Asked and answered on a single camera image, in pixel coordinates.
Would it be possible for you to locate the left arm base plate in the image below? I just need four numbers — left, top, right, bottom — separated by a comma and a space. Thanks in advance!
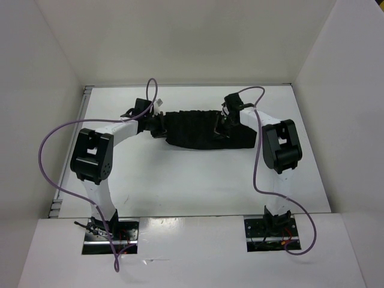
74, 218, 139, 255

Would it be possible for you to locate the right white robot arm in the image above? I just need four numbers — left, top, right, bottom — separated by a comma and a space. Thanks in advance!
215, 93, 302, 236

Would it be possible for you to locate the black pleated skirt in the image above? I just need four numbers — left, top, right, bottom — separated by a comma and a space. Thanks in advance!
164, 110, 257, 151

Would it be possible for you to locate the purple cable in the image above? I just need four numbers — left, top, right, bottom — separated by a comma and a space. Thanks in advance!
232, 86, 318, 256
38, 77, 161, 273

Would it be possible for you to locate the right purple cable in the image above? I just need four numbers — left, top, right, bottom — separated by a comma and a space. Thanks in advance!
232, 86, 318, 256

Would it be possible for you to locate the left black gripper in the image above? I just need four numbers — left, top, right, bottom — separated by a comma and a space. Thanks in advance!
144, 111, 174, 139

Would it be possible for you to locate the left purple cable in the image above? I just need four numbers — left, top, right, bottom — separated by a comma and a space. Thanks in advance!
38, 77, 161, 273

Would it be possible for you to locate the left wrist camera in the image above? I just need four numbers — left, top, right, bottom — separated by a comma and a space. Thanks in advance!
154, 98, 163, 110

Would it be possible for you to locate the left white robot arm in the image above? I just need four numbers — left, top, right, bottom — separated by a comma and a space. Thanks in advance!
70, 98, 163, 240

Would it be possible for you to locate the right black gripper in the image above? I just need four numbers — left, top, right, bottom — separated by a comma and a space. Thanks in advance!
209, 112, 239, 141

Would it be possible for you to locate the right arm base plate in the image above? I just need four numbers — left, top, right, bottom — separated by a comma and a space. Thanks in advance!
244, 216, 301, 253

